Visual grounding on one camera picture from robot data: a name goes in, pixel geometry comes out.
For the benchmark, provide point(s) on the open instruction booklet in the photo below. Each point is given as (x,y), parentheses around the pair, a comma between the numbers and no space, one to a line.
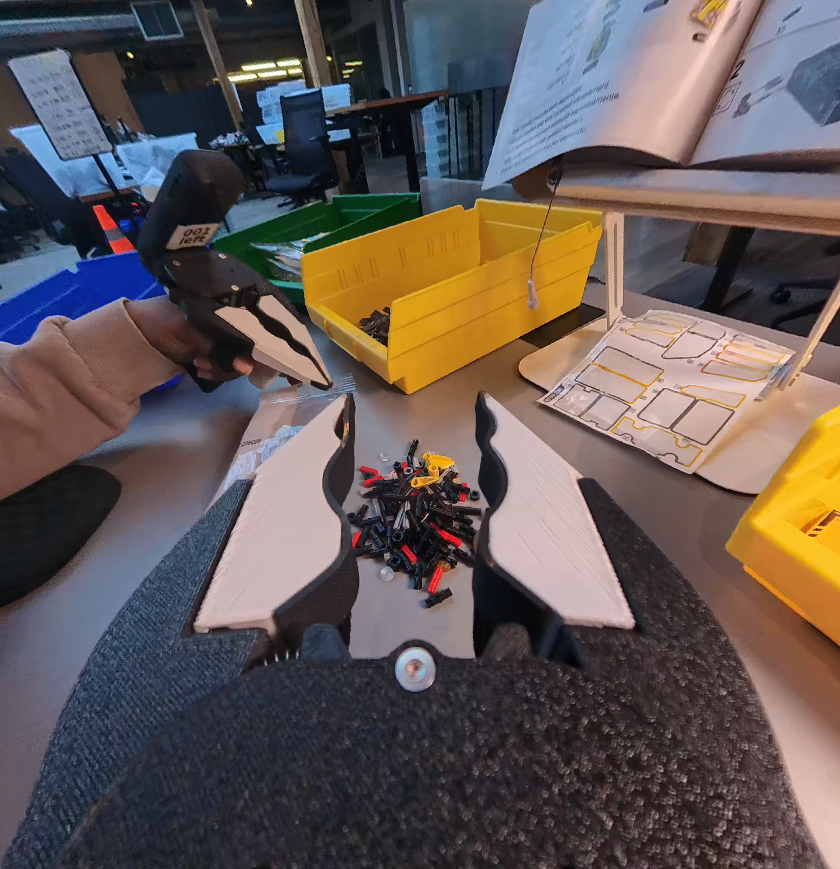
(630,81)

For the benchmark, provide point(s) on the clear plastic bag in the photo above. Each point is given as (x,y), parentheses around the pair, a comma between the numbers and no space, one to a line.
(284,421)

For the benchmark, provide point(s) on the blue plastic bin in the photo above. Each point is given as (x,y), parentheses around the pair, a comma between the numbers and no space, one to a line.
(66,292)

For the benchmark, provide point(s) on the yellow plastic bin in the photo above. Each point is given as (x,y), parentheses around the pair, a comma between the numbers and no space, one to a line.
(460,319)
(786,584)

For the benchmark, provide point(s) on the grey desk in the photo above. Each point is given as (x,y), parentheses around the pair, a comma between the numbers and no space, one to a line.
(664,529)

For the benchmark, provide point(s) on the heap of dark grey bricks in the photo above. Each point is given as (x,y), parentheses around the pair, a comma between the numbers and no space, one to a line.
(375,326)

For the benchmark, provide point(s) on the beige book stand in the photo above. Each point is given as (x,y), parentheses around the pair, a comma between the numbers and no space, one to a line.
(664,197)

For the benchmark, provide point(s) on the black office chair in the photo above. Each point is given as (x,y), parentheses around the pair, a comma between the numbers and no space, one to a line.
(304,136)

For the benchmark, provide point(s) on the pile of small building pegs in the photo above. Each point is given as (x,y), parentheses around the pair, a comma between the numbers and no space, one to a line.
(413,523)

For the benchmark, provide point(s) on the whiteboard sign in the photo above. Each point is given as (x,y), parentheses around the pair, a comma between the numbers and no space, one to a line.
(60,102)

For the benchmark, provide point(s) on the person's left hand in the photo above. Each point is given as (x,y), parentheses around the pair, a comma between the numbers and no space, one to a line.
(161,329)

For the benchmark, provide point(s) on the white plastic sheet cover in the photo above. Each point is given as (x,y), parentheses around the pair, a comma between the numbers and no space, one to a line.
(155,156)

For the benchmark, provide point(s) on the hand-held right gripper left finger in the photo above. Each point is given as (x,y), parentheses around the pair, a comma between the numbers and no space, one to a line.
(284,543)

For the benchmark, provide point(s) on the sticker sheet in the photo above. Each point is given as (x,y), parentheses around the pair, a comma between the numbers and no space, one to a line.
(664,387)

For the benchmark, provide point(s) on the orange traffic cone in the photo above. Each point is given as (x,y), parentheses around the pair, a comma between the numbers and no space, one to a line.
(111,231)

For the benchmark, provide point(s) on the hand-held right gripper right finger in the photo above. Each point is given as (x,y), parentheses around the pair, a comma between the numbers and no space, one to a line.
(549,543)

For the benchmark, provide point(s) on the wooden background table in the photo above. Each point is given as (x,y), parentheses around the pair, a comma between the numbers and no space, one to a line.
(392,102)

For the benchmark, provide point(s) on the green plastic bin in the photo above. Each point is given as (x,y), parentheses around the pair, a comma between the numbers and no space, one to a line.
(324,217)

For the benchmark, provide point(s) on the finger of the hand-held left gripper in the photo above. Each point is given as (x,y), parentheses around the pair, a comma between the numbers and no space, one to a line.
(297,336)
(257,339)

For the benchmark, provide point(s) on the bundle of clear bags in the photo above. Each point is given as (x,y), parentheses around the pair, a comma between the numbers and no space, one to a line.
(287,258)

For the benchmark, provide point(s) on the person's left forearm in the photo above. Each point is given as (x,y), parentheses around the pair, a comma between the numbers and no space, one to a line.
(66,400)

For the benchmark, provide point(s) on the stack of clear storage boxes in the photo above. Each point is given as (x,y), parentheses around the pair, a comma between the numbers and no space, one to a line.
(270,102)

